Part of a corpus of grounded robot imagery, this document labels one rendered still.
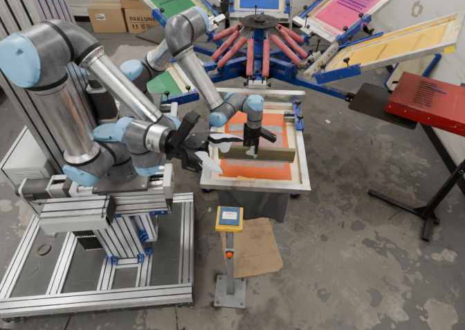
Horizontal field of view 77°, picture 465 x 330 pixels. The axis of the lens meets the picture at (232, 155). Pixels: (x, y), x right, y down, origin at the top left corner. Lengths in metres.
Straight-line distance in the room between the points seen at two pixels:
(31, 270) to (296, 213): 2.06
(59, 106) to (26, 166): 0.68
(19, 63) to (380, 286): 2.46
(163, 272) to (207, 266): 0.37
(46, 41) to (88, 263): 1.77
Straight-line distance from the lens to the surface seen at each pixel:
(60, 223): 1.41
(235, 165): 1.71
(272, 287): 2.38
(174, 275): 2.20
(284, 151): 1.55
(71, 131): 1.04
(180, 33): 1.27
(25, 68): 0.90
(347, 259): 2.60
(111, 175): 1.30
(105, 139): 1.17
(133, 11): 5.92
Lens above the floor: 2.20
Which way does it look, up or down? 45 degrees down
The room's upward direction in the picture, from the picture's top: straight up
